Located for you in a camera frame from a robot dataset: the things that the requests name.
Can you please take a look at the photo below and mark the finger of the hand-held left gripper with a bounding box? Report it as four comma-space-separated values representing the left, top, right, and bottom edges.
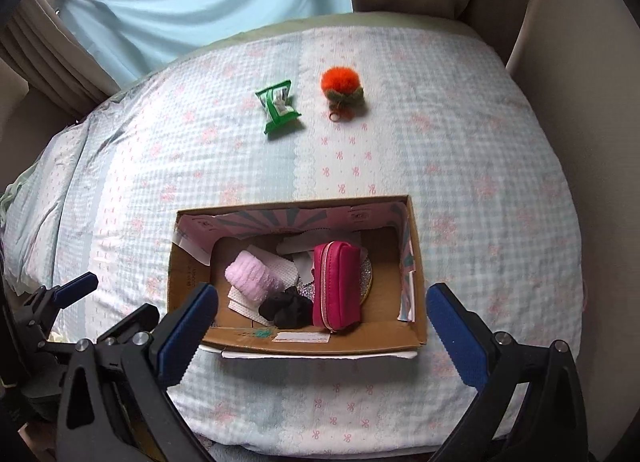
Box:
19, 271, 99, 329
96, 304, 161, 344

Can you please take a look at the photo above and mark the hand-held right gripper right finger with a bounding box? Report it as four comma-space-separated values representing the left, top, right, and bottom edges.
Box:
426, 283, 589, 462

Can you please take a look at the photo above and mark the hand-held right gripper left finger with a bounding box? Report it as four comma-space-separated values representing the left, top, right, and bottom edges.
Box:
56, 282, 219, 462

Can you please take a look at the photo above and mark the cardboard box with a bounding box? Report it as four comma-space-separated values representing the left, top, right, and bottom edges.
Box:
167, 194, 429, 361

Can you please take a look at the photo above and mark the pink towel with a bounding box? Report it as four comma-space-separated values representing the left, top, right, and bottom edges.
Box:
224, 250, 286, 306

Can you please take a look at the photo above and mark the black scrunchie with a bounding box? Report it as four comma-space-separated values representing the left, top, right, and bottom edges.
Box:
258, 291, 314, 329

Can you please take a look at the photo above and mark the white waffle cloth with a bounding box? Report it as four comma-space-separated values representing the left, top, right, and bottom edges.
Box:
227, 248, 301, 322

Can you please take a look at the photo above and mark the pink zipper pouch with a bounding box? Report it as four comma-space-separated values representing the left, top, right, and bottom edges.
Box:
312, 241, 364, 333

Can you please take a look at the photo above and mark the grey cloth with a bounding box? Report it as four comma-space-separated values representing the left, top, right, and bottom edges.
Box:
276, 233, 322, 264

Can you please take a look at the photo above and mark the green tissue packet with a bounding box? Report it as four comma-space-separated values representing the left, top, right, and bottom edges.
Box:
253, 79, 305, 136

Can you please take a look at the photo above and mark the orange pompom keychain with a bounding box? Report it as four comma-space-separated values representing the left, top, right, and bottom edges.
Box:
320, 66, 365, 122

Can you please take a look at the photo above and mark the beige bed headboard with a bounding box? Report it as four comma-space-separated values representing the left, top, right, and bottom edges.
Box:
0, 58, 31, 193

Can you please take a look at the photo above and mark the beige curtain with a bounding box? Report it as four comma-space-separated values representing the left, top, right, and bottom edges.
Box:
0, 0, 118, 119

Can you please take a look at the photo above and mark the green bed sheet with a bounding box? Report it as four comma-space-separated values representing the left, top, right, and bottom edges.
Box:
75, 12, 483, 116

